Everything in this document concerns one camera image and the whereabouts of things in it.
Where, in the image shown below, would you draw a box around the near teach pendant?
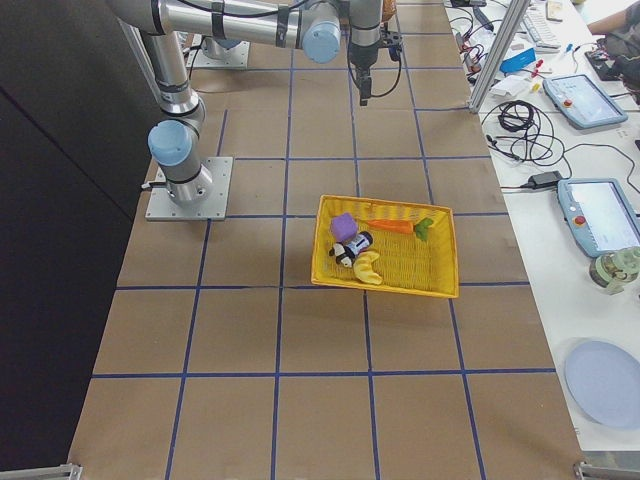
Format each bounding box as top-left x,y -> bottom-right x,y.
557,178 -> 639,258

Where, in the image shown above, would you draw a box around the black power adapter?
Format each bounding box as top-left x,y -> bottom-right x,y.
520,170 -> 564,190

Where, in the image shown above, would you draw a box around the purple foam cube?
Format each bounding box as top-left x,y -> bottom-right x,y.
330,212 -> 358,242

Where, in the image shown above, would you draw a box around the teach pendant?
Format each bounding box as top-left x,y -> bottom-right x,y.
557,178 -> 639,258
543,74 -> 628,130

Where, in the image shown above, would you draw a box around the far teach pendant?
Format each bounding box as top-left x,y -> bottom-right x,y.
543,74 -> 628,130

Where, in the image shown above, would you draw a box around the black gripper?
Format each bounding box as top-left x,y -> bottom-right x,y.
347,42 -> 380,106

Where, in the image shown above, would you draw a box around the black white small bottle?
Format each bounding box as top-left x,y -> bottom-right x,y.
345,231 -> 373,258

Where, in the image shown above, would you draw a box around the orange toy carrot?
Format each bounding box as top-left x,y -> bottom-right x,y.
366,218 -> 433,241

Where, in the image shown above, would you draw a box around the pale blue plate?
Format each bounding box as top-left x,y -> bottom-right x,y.
564,340 -> 639,430

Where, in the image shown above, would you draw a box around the blue box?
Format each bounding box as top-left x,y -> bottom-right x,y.
499,47 -> 536,74

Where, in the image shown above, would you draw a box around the yellow toy croissant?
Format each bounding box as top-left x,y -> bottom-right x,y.
353,250 -> 383,285

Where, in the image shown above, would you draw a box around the black white panda toy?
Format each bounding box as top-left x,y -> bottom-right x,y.
328,243 -> 356,268

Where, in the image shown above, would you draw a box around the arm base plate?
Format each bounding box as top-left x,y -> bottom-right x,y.
190,37 -> 250,70
145,157 -> 233,221

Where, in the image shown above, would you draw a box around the aluminium frame post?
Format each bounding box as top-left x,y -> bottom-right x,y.
468,0 -> 529,113

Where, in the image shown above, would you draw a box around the tangled black cables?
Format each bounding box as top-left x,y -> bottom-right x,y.
484,99 -> 571,167

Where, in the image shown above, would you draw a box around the yellow plastic basket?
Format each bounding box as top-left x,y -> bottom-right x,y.
311,195 -> 459,298

